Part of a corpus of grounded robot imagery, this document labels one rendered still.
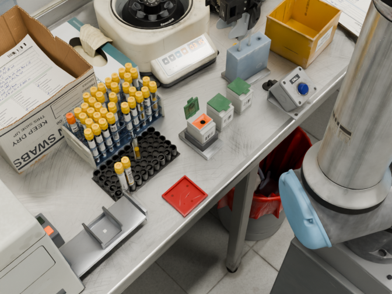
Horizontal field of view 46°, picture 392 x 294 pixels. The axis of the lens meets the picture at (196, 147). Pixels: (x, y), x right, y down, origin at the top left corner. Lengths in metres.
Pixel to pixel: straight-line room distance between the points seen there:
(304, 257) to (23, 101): 0.68
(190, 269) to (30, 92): 1.00
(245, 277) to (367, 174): 1.28
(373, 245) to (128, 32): 0.69
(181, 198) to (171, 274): 0.89
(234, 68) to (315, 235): 0.55
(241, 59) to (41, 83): 0.46
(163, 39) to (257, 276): 1.05
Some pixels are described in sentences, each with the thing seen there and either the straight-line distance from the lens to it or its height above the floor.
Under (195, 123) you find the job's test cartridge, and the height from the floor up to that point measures 0.95.
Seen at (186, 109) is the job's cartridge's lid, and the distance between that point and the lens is 0.96.
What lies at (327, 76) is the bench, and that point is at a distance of 1.19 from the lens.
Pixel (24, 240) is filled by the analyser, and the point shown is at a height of 1.15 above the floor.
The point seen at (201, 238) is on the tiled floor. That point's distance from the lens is 1.87.
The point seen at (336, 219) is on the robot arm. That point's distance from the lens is 0.64.
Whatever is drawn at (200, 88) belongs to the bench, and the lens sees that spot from 1.13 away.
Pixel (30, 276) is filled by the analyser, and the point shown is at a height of 1.06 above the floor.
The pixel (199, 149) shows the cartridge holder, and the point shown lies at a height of 0.89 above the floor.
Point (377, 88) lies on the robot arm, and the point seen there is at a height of 1.38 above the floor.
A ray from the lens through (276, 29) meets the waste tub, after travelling 1.17.
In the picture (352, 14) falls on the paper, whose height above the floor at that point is 0.89.
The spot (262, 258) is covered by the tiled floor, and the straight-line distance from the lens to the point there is 1.86.
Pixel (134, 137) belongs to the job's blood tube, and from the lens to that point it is 0.94.
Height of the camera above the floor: 1.73
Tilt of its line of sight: 56 degrees down
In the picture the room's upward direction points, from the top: 1 degrees counter-clockwise
